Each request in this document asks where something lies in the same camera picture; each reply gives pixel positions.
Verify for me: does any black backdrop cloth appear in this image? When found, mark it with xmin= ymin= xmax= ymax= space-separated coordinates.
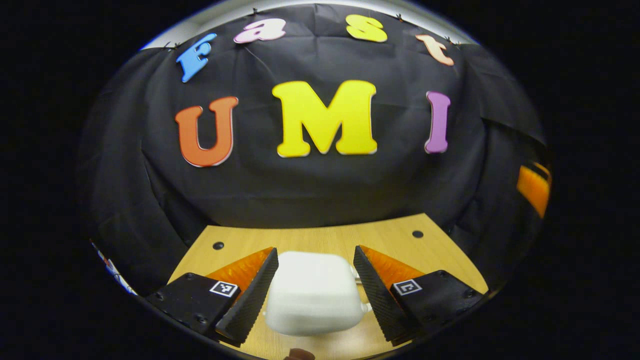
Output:
xmin=77 ymin=2 xmax=551 ymax=301

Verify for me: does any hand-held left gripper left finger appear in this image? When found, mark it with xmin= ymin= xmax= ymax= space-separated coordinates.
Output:
xmin=146 ymin=246 xmax=280 ymax=348

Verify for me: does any white suitcase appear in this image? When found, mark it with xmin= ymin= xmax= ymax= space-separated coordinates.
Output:
xmin=263 ymin=251 xmax=373 ymax=337

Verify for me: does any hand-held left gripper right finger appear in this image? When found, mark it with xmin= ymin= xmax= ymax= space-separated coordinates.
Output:
xmin=353 ymin=245 xmax=485 ymax=347

